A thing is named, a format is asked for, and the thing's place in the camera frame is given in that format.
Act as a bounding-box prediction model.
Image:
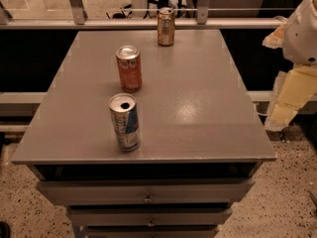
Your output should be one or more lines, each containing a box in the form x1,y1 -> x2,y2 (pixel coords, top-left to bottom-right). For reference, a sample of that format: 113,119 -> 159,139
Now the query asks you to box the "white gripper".
263,3 -> 317,132

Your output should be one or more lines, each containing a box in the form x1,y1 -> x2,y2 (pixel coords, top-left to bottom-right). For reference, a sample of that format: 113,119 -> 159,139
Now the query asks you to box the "gold orange soda can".
158,7 -> 175,47

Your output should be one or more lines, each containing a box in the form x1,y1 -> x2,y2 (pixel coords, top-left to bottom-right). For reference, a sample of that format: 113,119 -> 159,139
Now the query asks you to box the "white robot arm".
263,0 -> 317,132

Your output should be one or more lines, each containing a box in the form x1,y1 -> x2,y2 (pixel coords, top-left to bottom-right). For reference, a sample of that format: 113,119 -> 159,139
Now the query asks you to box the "blue silver energy drink can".
109,93 -> 141,152

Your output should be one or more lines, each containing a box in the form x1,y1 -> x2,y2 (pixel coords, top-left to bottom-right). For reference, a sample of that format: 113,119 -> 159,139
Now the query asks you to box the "grey drawer cabinet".
11,29 -> 277,238

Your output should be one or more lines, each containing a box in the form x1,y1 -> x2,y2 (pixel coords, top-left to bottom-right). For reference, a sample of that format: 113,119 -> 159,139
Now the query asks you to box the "top grey drawer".
37,178 -> 255,206

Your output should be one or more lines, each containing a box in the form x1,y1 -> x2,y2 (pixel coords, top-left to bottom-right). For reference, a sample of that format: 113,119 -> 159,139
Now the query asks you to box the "grey drawer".
86,226 -> 219,238
37,178 -> 255,206
68,207 -> 232,227

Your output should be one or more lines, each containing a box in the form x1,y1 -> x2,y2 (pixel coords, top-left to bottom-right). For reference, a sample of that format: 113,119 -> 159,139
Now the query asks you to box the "middle grey drawer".
68,207 -> 232,227

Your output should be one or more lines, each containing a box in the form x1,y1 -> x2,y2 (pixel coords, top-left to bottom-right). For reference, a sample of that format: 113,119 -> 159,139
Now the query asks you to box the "bottom grey drawer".
86,226 -> 219,238

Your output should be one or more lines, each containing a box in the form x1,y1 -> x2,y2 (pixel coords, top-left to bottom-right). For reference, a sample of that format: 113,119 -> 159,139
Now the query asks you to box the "black shoe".
0,221 -> 11,238

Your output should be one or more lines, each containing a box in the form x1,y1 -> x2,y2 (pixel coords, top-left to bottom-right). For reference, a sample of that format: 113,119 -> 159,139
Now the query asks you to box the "white cable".
253,102 -> 269,118

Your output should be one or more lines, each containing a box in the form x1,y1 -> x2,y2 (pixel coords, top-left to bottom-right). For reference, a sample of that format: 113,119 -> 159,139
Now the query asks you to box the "metal window railing frame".
0,0 -> 297,30

